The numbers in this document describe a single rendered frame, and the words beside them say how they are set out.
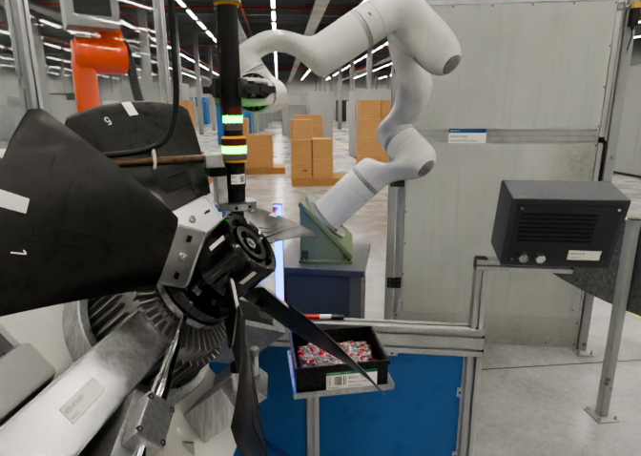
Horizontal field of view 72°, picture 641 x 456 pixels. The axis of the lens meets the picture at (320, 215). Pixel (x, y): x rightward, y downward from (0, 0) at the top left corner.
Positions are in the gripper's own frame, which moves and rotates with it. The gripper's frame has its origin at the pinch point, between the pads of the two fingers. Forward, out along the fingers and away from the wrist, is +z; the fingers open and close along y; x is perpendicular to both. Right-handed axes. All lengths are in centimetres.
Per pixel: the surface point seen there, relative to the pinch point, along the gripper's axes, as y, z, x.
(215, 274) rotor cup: -1.0, 15.3, -27.9
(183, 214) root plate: 7.1, 6.6, -20.7
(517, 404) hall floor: -99, -125, -145
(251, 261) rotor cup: -6.5, 14.7, -25.9
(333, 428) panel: -15, -37, -95
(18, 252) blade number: 11.0, 37.3, -17.7
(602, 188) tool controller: -79, -35, -22
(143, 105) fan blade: 17.8, -3.7, -2.7
